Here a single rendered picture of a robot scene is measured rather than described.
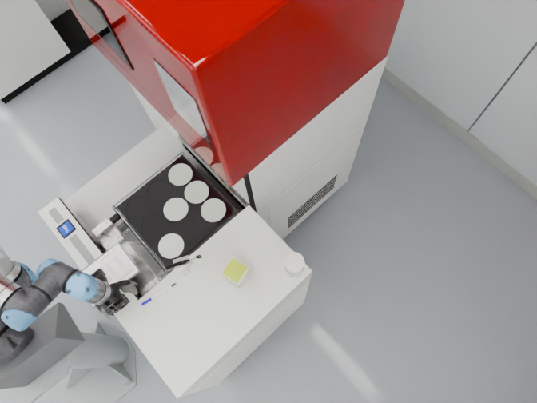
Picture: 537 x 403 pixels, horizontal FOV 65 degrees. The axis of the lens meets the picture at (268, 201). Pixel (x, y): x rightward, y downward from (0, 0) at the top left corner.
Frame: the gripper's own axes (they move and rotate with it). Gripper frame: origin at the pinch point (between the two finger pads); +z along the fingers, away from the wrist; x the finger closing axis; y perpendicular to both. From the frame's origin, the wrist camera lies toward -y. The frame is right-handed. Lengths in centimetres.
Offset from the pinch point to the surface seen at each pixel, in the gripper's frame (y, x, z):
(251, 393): 56, 4, 94
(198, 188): -15, 49, 5
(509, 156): 63, 206, 79
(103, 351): -5, -32, 58
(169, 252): -2.3, 23.5, 4.5
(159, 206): -20.2, 32.0, 4.5
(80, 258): -21.2, -2.5, -1.5
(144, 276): -2.3, 10.3, 6.5
